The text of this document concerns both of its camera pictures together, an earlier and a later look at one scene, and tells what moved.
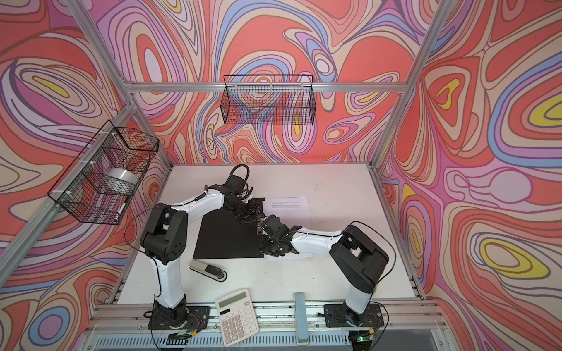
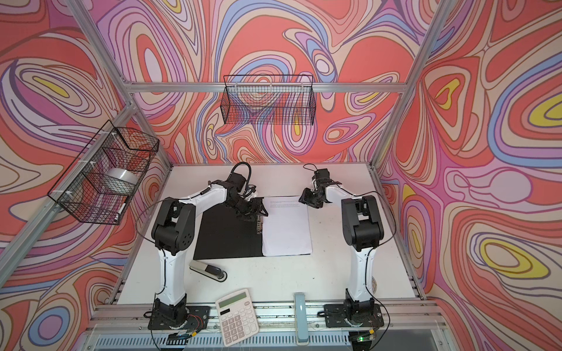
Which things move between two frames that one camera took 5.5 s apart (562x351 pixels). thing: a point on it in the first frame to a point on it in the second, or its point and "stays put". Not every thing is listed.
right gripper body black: (270, 246) to (312, 197)
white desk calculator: (236, 316) stays put
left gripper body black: (250, 210) stays put
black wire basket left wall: (102, 180) stays put
